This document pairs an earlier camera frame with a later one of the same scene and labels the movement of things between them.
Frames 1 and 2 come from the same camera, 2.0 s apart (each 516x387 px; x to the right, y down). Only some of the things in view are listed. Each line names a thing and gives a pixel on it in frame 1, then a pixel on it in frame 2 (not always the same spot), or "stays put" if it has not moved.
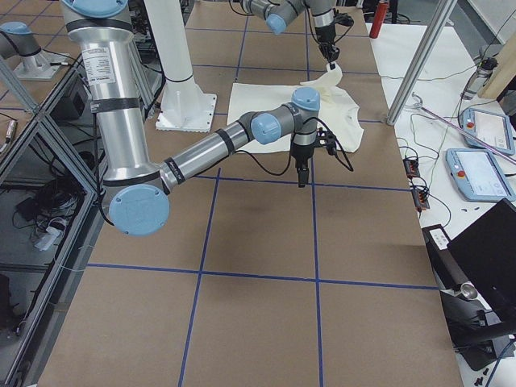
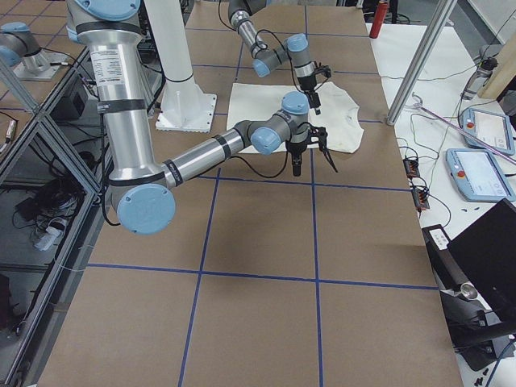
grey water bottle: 481,78 stays put
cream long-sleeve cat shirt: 337,113 stays put
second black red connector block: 420,200 stays put
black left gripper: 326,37 → 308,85
